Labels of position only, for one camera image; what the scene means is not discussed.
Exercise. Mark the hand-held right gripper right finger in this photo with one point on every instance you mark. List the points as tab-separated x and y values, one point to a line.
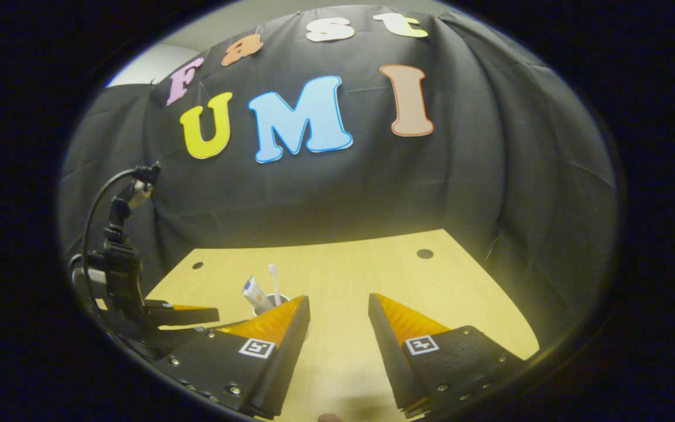
393	357

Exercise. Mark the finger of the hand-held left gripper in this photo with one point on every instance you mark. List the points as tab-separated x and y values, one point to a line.
185	315

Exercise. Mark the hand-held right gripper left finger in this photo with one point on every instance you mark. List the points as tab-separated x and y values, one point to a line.
285	363

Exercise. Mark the white toothpaste tube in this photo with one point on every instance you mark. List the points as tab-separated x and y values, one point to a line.
255	293

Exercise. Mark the white toothbrush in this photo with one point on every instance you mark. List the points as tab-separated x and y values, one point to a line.
274	284

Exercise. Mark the wooden desktop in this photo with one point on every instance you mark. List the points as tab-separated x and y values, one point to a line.
337	275

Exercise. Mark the black backdrop cloth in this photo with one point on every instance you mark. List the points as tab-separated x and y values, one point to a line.
431	193

